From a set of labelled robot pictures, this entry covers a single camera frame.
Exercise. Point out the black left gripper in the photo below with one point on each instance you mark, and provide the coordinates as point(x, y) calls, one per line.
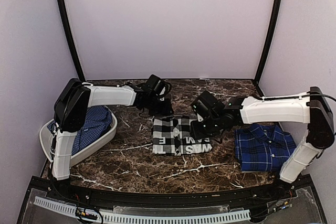
point(167, 111)

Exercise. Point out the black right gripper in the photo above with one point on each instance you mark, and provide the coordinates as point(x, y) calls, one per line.
point(197, 134)

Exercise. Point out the black white checked shirt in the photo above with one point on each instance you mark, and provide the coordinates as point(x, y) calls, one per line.
point(171, 136)

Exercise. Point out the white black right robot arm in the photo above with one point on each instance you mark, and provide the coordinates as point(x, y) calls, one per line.
point(310, 108)

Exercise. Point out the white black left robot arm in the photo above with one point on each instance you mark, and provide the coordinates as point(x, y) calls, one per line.
point(71, 107)

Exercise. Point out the blue plaid folded shirt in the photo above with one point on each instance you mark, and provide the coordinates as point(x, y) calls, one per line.
point(260, 148)

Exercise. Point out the grey plastic bin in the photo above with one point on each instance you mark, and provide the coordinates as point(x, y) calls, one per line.
point(95, 146)

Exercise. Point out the small-check blue shirt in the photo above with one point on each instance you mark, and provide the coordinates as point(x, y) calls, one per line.
point(97, 123)

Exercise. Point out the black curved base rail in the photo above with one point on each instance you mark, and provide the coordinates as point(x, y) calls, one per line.
point(272, 203)

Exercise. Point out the white slotted cable duct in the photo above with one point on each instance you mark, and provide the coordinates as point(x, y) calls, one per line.
point(144, 215)

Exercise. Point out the black corner frame post right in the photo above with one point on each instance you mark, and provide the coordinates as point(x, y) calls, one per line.
point(268, 41)

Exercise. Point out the black corner frame post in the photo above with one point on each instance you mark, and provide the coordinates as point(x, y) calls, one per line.
point(268, 41)
point(70, 39)

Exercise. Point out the black corner frame post left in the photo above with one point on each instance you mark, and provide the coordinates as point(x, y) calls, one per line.
point(70, 39)

